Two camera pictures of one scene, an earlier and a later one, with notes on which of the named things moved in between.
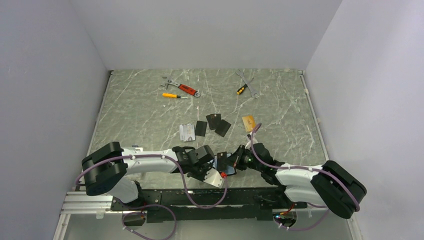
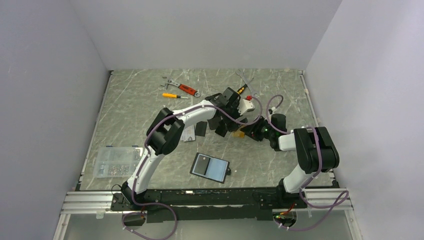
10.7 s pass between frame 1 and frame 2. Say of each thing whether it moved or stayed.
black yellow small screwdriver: stayed
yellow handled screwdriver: stayed
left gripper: moved
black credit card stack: stayed
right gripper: moved
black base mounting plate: stayed
